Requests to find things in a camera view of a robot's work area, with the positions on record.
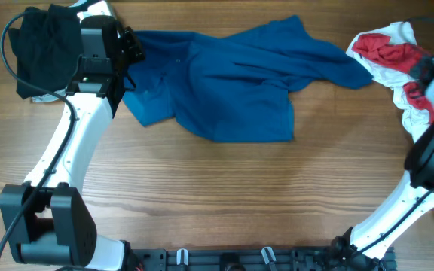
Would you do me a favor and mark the blue polo shirt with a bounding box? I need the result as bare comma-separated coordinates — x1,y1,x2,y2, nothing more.
124,16,372,142

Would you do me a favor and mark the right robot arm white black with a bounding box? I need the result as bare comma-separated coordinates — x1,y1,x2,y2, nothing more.
328,57,434,270

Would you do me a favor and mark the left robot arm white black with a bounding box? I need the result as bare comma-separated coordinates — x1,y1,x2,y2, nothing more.
0,15,145,270

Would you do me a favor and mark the red and white garment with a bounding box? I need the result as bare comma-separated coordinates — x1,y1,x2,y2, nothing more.
346,22,434,142

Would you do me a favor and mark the folded dark green garment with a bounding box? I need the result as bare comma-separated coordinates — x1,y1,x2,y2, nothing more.
8,5,83,92

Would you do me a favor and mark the folded light grey garment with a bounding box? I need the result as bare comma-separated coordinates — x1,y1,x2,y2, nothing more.
31,94,59,103

